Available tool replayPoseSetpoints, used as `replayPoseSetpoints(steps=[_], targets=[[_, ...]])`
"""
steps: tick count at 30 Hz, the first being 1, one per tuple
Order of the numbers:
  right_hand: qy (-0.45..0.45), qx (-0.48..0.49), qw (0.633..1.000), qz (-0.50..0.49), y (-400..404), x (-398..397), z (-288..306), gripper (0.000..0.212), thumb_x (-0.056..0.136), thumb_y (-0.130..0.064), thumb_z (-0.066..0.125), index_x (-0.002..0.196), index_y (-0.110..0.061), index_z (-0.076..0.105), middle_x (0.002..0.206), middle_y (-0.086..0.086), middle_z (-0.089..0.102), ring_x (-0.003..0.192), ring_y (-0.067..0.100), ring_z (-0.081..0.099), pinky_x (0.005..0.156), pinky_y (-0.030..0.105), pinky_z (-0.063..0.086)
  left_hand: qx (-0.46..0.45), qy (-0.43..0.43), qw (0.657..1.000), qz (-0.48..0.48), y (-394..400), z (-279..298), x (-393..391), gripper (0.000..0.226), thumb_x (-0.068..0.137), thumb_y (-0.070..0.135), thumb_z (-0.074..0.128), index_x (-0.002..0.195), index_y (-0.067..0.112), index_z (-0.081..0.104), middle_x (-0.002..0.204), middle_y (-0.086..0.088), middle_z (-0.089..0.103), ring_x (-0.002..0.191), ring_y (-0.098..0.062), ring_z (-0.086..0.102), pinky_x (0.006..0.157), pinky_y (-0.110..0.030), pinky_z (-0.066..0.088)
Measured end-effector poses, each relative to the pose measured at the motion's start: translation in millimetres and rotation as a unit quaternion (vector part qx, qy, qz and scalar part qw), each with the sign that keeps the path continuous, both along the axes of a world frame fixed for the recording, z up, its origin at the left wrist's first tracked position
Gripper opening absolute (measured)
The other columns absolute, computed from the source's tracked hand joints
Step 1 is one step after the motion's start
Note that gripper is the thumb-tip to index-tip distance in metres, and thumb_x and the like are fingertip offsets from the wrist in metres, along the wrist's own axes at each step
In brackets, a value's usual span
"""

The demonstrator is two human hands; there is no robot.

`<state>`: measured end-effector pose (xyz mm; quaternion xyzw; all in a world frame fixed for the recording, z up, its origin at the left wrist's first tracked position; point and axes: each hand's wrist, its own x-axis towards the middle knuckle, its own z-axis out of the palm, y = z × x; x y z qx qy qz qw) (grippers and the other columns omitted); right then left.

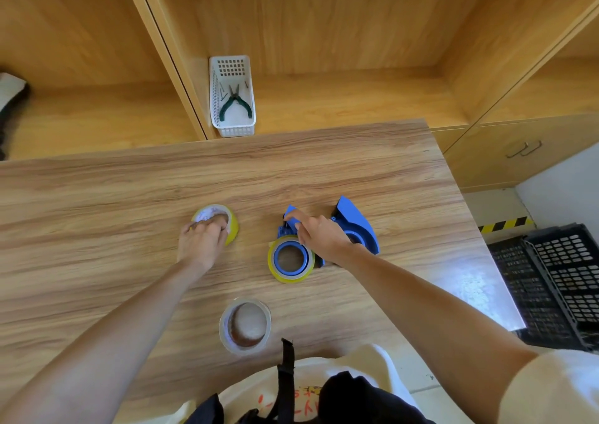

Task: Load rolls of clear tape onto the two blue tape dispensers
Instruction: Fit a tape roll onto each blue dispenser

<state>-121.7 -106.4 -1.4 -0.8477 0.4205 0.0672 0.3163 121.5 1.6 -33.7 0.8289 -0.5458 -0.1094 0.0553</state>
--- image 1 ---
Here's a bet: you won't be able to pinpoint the person's right hand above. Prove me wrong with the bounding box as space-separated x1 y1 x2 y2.
284 209 361 268

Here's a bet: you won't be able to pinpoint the person's left hand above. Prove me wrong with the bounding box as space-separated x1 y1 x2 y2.
177 215 230 274

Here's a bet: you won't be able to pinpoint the yellow tape roll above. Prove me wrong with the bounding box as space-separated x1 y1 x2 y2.
190 203 240 247
267 235 315 284

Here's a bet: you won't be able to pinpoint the blue tape dispenser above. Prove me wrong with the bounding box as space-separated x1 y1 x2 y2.
273 204 326 277
329 196 381 256

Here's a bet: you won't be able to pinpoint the clear tape roll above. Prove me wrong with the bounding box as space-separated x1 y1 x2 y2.
218 297 273 356

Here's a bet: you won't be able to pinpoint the person's right forearm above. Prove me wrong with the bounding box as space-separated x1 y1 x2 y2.
336 244 539 424

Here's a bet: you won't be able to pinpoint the person's left forearm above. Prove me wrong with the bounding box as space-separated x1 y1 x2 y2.
0 259 215 424

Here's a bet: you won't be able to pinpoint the white plastic basket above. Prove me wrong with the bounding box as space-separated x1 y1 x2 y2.
209 55 257 138

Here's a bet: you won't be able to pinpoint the black plastic crate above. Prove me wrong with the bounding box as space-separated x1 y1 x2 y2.
486 234 590 352
522 223 599 352

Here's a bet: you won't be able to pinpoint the wooden shelf cabinet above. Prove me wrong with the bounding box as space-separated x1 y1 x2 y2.
0 0 599 193

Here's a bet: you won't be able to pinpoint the white electronic scale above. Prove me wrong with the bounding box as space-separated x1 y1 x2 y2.
0 72 31 160

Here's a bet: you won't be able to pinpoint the white shirt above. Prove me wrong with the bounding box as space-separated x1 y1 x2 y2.
173 343 599 424

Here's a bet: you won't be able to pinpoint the black shoulder strap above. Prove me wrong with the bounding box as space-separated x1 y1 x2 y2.
276 338 296 424

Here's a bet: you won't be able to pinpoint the green handled pliers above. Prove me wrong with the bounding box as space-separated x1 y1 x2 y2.
218 83 253 123

